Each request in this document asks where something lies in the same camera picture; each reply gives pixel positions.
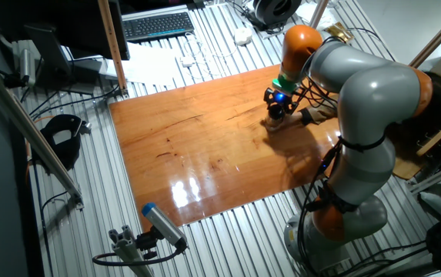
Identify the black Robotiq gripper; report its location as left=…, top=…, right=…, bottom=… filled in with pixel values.
left=262, top=88, right=302, bottom=117

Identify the black knobbed jar lid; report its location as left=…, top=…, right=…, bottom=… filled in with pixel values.
left=267, top=103, right=286, bottom=121

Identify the small clear glass jar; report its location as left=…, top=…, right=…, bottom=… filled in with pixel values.
left=264, top=115, right=286, bottom=132

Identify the helper bare hand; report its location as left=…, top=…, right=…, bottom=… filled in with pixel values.
left=266, top=110, right=307, bottom=132

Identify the white rounded plastic object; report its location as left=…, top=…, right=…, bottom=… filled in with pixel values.
left=234, top=26, right=253, bottom=46

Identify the gold foil packet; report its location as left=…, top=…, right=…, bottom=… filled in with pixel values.
left=326, top=22, right=355, bottom=44

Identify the white paper sheet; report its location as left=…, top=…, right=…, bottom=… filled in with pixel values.
left=104, top=41, right=185, bottom=88

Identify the bamboo cutting board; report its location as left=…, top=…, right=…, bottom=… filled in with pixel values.
left=391, top=125, right=441, bottom=181

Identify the black computer keyboard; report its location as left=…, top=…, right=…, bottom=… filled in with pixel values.
left=122, top=11, right=195, bottom=42

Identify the person in dark clothing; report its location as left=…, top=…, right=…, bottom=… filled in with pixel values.
left=385, top=71, right=441, bottom=277

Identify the wooden diagonal beam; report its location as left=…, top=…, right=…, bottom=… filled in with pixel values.
left=408, top=2, right=441, bottom=70

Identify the short aluminium profile stub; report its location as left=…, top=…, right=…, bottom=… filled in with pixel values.
left=107, top=225, right=155, bottom=277

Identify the black computer monitor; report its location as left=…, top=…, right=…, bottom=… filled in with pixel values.
left=0, top=0, right=131, bottom=62

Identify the grey monitor stand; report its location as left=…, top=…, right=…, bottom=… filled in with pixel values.
left=23, top=23, right=104, bottom=96

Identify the long diagonal aluminium beam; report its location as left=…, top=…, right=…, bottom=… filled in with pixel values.
left=0, top=53, right=85, bottom=211

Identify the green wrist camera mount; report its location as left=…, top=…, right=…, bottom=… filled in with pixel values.
left=272, top=76, right=298, bottom=95

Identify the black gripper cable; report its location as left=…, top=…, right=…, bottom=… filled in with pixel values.
left=292, top=36, right=339, bottom=113

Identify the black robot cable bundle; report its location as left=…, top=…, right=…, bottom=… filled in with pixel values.
left=296, top=134, right=344, bottom=277

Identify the white charger cable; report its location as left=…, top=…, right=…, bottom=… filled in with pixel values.
left=182, top=32, right=240, bottom=78

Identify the thin pale upright post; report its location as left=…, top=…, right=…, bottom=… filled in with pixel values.
left=308, top=0, right=329, bottom=30

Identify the grey camera with blue cap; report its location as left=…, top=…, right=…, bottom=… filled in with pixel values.
left=141, top=202, right=189, bottom=250

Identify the aluminium profile rail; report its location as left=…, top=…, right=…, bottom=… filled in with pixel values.
left=408, top=156, right=441, bottom=195

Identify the upright frame post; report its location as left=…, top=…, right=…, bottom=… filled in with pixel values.
left=96, top=0, right=129, bottom=97

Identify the black camera ball mount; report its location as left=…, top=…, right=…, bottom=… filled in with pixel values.
left=135, top=226, right=159, bottom=261

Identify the black strap clamp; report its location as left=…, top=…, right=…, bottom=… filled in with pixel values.
left=31, top=113, right=92, bottom=172

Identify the black camera cable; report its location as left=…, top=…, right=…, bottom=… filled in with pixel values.
left=92, top=238, right=187, bottom=268

